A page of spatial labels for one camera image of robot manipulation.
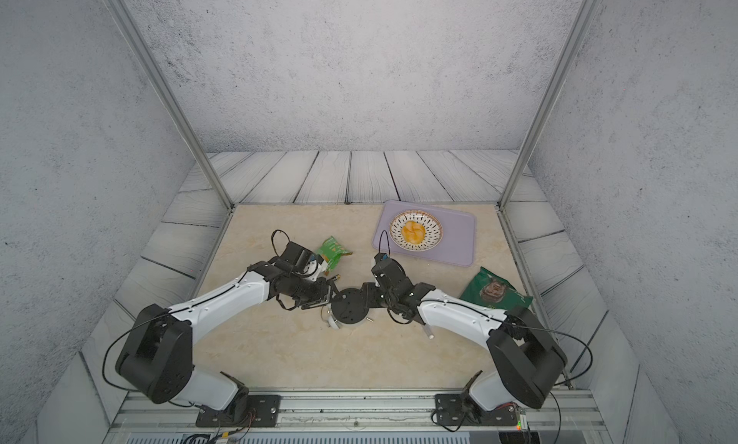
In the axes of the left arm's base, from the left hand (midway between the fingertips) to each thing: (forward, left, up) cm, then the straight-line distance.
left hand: (339, 301), depth 83 cm
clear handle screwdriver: (-6, -26, -10) cm, 28 cm away
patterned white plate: (+31, -26, -6) cm, 40 cm away
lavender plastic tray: (+26, -41, -9) cm, 49 cm away
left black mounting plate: (-25, +18, -9) cm, 32 cm away
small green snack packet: (+20, +4, -4) cm, 21 cm away
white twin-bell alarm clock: (0, -2, -5) cm, 5 cm away
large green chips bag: (+7, -47, -7) cm, 48 cm away
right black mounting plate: (-26, -29, -9) cm, 40 cm away
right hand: (+2, -7, 0) cm, 8 cm away
